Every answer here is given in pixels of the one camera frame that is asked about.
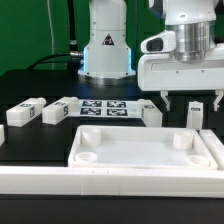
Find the white fiducial marker sheet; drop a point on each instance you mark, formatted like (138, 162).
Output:
(107, 109)

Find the white desk top tray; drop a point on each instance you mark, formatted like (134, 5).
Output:
(140, 147)

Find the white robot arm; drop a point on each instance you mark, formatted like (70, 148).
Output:
(184, 57)

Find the white block left edge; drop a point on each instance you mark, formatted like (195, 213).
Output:
(2, 135)

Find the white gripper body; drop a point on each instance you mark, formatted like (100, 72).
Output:
(161, 72)

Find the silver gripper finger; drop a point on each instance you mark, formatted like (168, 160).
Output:
(165, 100)
(219, 95)

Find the white front fence bar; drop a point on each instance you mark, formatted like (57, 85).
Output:
(116, 182)

